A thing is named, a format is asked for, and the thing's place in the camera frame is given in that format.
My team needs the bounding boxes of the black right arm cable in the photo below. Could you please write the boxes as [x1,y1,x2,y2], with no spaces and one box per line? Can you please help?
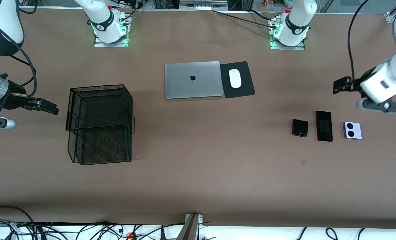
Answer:
[9,43,38,99]

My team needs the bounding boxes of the small black flip phone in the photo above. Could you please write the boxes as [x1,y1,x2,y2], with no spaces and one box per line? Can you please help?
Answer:
[292,119,308,137]

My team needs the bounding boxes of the white computer mouse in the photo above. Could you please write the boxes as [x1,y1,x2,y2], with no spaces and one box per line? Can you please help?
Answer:
[229,69,242,89]

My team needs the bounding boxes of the silver closed laptop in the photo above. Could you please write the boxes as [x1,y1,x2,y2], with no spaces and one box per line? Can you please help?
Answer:
[165,61,224,100]

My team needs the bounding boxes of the white power strip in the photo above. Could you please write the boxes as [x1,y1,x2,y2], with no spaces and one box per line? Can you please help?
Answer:
[179,0,229,10]

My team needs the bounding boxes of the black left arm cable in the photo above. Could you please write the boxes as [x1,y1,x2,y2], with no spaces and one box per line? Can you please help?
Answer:
[347,0,371,88]

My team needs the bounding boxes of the lavender flip phone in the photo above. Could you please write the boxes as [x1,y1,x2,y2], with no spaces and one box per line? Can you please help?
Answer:
[343,122,362,140]

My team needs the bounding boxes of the black mouse pad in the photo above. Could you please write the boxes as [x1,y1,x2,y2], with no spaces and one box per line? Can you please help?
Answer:
[220,61,255,99]

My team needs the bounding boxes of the grey metal camera post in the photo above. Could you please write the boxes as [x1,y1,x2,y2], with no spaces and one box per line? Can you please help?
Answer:
[176,213,204,240]

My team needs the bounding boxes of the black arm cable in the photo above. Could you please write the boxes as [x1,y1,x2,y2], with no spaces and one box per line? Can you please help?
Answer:
[347,0,371,88]
[9,43,38,99]

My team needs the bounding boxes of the looping black floor cable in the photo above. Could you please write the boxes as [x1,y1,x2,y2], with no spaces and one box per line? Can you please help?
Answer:
[0,206,34,223]

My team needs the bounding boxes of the long black table cable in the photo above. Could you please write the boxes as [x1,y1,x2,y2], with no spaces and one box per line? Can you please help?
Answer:
[212,10,276,28]

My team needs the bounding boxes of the short black table cable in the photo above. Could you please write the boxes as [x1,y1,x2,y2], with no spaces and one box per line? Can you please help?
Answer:
[248,9,273,20]

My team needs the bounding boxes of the long black phone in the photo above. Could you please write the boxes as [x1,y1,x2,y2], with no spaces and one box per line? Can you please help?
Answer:
[316,111,333,142]

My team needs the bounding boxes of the black wire mesh basket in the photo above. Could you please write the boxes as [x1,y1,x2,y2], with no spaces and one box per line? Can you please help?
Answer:
[66,84,136,165]

